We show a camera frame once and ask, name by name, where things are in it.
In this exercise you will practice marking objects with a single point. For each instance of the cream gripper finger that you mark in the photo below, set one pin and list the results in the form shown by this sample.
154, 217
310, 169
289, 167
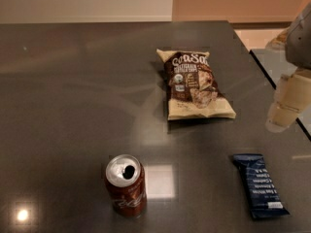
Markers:
292, 96

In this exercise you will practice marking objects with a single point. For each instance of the red coke can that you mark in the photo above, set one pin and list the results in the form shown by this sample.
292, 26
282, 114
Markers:
125, 182

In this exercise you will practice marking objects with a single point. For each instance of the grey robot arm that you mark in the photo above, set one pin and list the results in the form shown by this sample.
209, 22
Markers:
298, 41

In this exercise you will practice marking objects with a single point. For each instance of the brown tortilla chip bag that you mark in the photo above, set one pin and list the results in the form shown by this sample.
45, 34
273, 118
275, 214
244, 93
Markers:
192, 90

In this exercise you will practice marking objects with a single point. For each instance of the blue snack bar wrapper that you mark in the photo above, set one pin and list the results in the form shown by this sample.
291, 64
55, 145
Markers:
263, 198

